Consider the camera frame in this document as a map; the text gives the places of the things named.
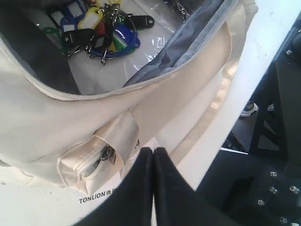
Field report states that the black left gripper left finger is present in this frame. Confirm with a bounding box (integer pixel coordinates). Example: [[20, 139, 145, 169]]
[[83, 147, 153, 226]]

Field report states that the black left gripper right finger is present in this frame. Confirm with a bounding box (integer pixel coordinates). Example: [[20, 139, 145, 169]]
[[153, 147, 226, 226]]

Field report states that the beige duffel bag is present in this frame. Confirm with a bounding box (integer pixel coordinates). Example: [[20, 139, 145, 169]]
[[0, 0, 258, 194]]

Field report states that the colourful key tag bunch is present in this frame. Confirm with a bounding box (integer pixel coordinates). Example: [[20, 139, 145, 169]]
[[42, 0, 155, 64]]

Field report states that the clear plastic sheet in bag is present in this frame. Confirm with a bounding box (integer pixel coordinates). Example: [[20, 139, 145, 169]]
[[35, 0, 203, 95]]

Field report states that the white paper brand tag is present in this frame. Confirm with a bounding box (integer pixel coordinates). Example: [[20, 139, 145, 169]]
[[75, 137, 165, 226]]

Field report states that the dark sneaker on floor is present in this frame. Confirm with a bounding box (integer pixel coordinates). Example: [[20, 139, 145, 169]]
[[240, 103, 258, 118]]

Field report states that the black metal robot base frame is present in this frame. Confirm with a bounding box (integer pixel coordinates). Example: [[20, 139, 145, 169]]
[[197, 19, 301, 226]]

